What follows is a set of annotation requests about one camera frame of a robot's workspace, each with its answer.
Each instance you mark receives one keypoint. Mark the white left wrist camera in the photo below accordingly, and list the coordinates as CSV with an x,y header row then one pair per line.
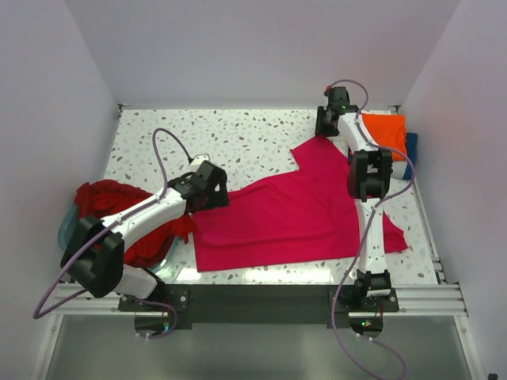
x,y
197,161

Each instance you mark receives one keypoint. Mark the blue grey cartoon t shirt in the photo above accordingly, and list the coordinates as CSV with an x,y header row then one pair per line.
x,y
408,158

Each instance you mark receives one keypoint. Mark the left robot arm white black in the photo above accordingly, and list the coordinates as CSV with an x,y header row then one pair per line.
x,y
94,256

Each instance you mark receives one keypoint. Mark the orange folded t shirt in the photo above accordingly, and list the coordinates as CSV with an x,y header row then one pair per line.
x,y
388,130

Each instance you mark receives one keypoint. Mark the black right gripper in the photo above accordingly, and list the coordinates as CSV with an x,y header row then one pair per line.
x,y
320,129

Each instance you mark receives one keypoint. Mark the black metal base frame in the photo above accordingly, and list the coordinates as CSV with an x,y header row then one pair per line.
x,y
188,305

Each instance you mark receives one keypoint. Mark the pink t shirt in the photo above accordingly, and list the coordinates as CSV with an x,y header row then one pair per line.
x,y
301,216

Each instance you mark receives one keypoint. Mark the teal plastic basket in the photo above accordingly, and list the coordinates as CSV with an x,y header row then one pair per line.
x,y
65,233

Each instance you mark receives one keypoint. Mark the red t shirt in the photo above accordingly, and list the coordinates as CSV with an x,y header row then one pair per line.
x,y
108,197

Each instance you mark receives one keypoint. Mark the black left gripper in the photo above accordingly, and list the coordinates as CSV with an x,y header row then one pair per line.
x,y
219,197

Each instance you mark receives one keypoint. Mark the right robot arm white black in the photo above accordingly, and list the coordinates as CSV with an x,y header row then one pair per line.
x,y
368,183

